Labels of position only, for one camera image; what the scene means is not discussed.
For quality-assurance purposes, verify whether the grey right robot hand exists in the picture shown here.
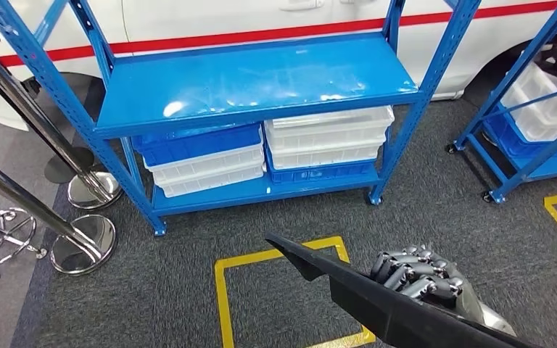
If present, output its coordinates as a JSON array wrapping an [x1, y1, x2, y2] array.
[[369, 244, 484, 321]]

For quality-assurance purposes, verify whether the black plastic plate bracket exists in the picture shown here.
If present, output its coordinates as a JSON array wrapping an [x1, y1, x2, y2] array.
[[265, 233, 539, 348]]

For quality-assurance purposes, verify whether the blue metal shelf rack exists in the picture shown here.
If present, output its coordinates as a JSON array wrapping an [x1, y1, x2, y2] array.
[[0, 0, 484, 237]]

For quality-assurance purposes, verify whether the blue wheeled rack cart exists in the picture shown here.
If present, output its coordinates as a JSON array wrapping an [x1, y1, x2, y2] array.
[[446, 0, 557, 205]]

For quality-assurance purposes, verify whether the blue plastic crate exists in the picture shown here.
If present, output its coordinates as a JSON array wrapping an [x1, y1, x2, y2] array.
[[131, 123, 263, 167], [265, 144, 378, 185], [482, 103, 557, 160]]

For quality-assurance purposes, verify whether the white car with red stripe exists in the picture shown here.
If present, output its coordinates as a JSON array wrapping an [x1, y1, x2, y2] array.
[[0, 0, 557, 131]]

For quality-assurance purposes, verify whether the black round floor disc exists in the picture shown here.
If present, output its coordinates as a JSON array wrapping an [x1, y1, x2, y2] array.
[[43, 146, 96, 185]]

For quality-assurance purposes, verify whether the chrome ornate stand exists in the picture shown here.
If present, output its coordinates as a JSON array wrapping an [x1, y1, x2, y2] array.
[[0, 207, 48, 284]]

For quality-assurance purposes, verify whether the chrome stanchion post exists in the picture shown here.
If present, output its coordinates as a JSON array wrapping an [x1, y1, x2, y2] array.
[[0, 36, 123, 211], [0, 149, 117, 276]]

